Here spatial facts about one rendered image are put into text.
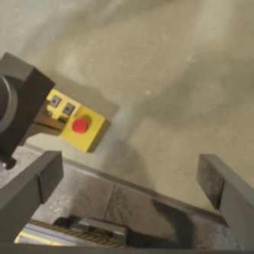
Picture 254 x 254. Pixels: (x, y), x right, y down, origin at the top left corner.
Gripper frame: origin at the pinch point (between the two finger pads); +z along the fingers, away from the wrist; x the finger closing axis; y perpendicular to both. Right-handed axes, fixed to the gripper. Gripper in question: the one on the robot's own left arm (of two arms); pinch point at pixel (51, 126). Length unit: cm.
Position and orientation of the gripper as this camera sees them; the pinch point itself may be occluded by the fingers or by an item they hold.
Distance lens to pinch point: 35.7
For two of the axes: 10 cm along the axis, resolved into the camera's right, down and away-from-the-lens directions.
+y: 8.6, 4.7, -2.0
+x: 5.0, -8.7, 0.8
